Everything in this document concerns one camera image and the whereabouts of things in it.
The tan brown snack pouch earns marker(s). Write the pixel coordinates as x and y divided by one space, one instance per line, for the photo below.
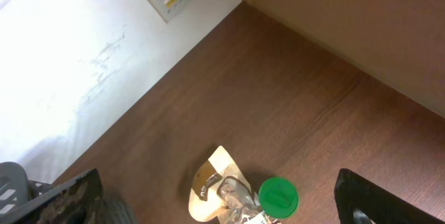
219 190

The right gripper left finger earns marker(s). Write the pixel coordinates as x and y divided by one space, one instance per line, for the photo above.
75 201

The green lid spice jar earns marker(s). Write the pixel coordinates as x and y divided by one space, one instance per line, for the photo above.
279 197

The grey plastic shopping basket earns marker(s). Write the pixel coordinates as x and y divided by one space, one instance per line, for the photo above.
16 188

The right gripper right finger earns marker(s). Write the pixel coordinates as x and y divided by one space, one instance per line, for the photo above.
360 201

